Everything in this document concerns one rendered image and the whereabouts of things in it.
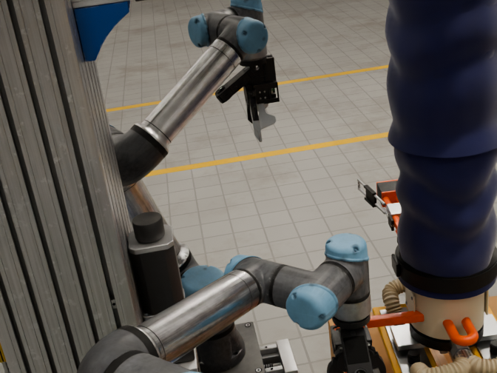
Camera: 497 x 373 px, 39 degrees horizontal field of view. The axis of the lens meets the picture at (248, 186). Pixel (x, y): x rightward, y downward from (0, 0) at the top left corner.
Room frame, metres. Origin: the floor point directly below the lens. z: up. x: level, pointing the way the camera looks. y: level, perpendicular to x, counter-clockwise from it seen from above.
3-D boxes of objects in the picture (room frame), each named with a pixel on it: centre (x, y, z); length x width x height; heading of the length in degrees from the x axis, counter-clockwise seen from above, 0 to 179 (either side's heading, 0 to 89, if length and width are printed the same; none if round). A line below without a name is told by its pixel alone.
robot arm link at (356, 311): (1.08, -0.16, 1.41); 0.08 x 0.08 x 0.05
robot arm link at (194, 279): (1.47, 0.14, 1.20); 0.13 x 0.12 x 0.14; 31
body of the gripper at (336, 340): (1.09, -0.16, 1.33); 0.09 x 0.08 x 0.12; 0
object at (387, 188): (1.95, -0.44, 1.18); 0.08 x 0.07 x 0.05; 179
